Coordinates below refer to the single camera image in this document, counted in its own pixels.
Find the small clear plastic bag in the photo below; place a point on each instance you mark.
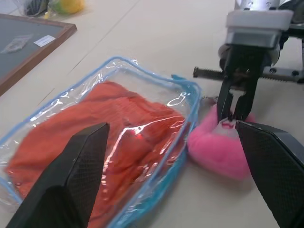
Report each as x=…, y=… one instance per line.
x=15, y=44

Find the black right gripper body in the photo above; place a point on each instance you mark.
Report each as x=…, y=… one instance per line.
x=247, y=58

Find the clear bag with dark item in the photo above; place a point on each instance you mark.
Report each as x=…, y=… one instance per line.
x=33, y=6

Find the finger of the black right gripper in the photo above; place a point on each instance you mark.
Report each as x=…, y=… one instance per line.
x=224, y=99
x=247, y=102

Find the clear plastic pouch blue trim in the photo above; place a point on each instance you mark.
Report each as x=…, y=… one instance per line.
x=152, y=78

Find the orange cloth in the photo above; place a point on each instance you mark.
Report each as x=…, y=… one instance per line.
x=147, y=114

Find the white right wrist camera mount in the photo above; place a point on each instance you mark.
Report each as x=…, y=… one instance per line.
x=256, y=26

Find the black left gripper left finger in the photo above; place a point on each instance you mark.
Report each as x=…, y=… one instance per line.
x=64, y=180

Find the pink plush pompom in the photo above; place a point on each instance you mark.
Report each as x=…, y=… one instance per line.
x=213, y=152

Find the wooden framed grey board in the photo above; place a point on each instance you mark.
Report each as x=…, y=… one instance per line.
x=16, y=35

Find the yellow green plush toy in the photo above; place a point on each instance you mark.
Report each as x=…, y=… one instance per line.
x=70, y=5

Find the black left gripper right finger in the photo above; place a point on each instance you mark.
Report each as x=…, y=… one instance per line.
x=280, y=171

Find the white paper label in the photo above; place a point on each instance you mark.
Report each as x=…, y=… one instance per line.
x=44, y=40

